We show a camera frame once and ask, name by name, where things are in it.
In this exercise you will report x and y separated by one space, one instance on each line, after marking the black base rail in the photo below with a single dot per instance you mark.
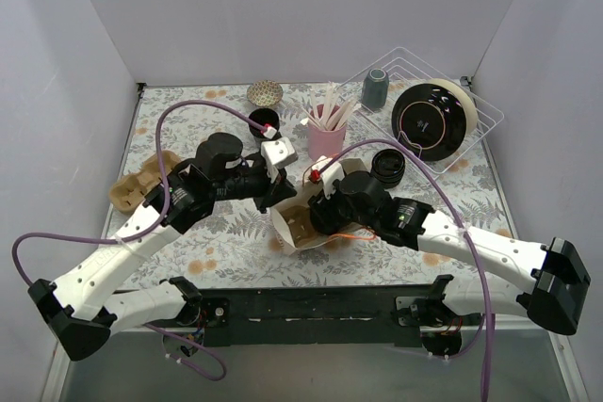
390 315

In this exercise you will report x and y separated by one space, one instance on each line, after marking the wrapped straw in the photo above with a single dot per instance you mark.
330 99
310 120
315 112
347 110

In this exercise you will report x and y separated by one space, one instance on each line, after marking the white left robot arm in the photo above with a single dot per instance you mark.
83 307

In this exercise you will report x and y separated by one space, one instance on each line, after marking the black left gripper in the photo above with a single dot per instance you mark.
271 185

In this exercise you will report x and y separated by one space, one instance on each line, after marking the small patterned bowl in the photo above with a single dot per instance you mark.
265 93

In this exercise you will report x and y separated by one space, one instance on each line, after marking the black round plate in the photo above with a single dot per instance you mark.
429 121

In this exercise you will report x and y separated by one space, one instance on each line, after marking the brown paper gift bag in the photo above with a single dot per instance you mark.
322 216

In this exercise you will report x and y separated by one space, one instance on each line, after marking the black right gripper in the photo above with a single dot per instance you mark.
322 212

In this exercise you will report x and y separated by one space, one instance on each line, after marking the cardboard cup carrier tray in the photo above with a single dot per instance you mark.
129 192

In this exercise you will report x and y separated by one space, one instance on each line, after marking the cream round plate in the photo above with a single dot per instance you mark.
466 102

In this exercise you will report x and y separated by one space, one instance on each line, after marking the pink cylindrical holder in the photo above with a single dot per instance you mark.
325 143

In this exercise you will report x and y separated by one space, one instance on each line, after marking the teal ceramic cup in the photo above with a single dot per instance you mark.
375 88

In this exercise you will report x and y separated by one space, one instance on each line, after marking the aluminium frame rail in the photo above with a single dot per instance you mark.
123 368

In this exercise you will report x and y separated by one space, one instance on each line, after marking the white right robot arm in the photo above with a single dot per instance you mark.
547 284

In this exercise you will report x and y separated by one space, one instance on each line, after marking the stack of black lids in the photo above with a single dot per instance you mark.
388 167

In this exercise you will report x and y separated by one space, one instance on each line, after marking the white wire dish rack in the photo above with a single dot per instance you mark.
404 70

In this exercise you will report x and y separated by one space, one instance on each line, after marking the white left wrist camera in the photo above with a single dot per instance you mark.
277 152

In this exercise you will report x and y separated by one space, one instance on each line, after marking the stack of black cups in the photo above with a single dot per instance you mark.
264 116

